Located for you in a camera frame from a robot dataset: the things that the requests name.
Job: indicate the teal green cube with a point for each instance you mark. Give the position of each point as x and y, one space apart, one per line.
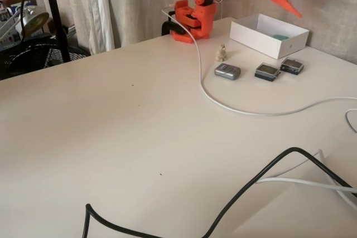
280 37

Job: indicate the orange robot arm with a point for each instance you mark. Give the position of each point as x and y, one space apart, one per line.
205 18

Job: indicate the white cardboard bin box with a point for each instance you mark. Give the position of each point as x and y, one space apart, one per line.
259 40

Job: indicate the black box with clear lid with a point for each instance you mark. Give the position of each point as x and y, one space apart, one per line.
266 72
291 66

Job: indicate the small beige animal figurine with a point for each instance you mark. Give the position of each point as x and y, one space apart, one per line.
222 53

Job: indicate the silver metal tin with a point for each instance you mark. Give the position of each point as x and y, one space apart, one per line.
227 72

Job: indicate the white sheer curtain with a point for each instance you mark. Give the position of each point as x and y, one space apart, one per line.
100 12

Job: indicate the beige curtain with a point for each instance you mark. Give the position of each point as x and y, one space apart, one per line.
75 4

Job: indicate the black stand pole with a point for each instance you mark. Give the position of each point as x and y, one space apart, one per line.
55 18

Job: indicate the silver desk lamp head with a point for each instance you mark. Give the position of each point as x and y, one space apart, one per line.
33 22

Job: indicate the black floor fan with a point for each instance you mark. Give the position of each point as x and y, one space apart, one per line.
33 57

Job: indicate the blue white packaging box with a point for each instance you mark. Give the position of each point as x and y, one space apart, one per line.
7 16

